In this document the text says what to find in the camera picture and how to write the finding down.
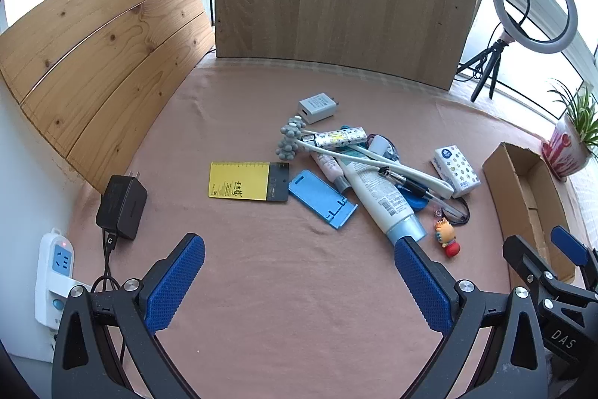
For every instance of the potted spider plant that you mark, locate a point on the potted spider plant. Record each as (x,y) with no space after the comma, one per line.
(567,146)

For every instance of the grey ball white massager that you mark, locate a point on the grey ball white massager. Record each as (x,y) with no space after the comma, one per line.
(289,142)

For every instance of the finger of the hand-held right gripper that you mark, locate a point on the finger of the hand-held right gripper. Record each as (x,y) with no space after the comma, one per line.
(567,244)
(523,256)

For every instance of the black power adapter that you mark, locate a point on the black power adapter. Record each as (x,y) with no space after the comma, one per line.
(121,205)

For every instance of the dark blue round object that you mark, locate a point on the dark blue round object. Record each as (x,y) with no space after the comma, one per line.
(417,203)

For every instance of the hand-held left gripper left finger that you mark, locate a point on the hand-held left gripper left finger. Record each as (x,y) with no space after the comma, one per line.
(175,282)

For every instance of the blue folding phone stand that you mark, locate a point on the blue folding phone stand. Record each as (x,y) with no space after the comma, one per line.
(317,193)

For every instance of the black clear pen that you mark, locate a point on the black clear pen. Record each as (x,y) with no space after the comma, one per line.
(411,183)

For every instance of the patterned cylindrical tube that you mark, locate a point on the patterned cylindrical tube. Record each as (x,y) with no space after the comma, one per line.
(338,137)

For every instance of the black tripod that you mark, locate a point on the black tripod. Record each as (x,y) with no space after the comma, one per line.
(496,51)

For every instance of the star print tissue pack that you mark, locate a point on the star print tissue pack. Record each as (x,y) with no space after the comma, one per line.
(455,170)

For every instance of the white power strip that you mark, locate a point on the white power strip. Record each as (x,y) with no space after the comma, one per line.
(58,268)

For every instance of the pink bottle grey cap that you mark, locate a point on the pink bottle grey cap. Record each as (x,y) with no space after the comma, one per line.
(329,167)

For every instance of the white usb charger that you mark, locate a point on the white usb charger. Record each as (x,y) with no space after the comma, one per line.
(317,107)

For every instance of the white tube blue cap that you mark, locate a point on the white tube blue cap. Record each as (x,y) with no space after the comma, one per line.
(383,198)

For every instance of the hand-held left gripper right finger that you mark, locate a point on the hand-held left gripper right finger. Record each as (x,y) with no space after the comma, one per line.
(423,282)

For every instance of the cardboard box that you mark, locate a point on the cardboard box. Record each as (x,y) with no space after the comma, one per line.
(532,202)

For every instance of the yellow and grey card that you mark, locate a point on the yellow and grey card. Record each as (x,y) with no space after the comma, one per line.
(238,181)

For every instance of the pine plank board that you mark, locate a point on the pine plank board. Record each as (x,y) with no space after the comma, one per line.
(117,67)

